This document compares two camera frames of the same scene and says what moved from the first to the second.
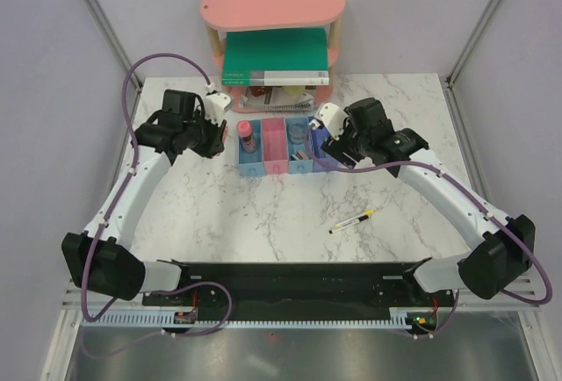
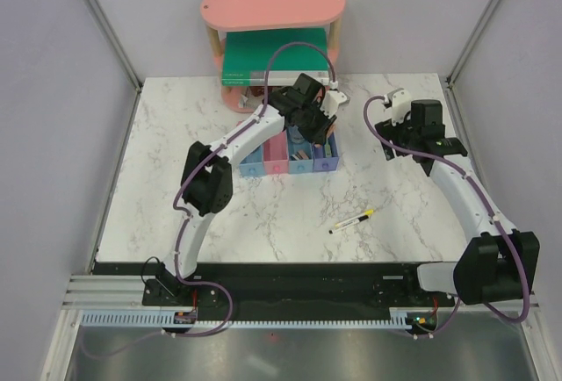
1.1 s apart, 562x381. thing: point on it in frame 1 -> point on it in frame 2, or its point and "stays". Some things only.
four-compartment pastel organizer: [284, 146] stays
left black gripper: [216, 145] -> [317, 137]
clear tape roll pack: [297, 132] stays
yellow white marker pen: [368, 212] stays
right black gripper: [337, 147] -> [387, 128]
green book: [276, 57] stays
